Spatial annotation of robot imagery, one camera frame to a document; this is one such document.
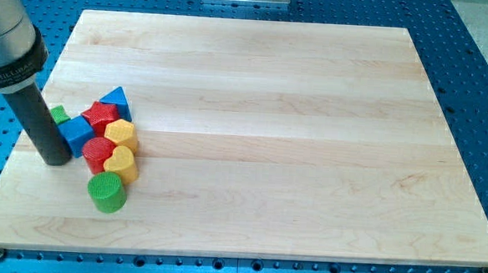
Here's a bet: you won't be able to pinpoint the green star block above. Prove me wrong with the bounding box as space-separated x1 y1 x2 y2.
50 105 71 125

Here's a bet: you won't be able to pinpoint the red star block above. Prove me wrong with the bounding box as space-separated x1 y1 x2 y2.
81 101 119 137

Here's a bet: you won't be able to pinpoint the light wooden board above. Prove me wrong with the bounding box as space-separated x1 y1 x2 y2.
0 9 488 267

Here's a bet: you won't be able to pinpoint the yellow hexagon block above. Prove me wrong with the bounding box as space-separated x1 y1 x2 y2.
104 119 139 154

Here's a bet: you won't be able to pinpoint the yellow heart block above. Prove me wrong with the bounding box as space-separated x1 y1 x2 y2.
104 146 139 185

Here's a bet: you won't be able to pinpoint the blue triangle block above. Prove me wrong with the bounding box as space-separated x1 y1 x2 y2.
99 87 132 122

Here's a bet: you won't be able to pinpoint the green cylinder block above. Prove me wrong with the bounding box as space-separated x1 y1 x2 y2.
87 171 127 213

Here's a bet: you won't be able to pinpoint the red cylinder block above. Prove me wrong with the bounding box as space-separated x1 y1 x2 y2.
82 137 115 174

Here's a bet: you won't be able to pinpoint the blue cube block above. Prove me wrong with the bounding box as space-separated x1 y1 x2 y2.
58 115 95 158

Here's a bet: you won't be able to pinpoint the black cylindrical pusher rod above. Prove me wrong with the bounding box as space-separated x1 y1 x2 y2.
2 82 72 166

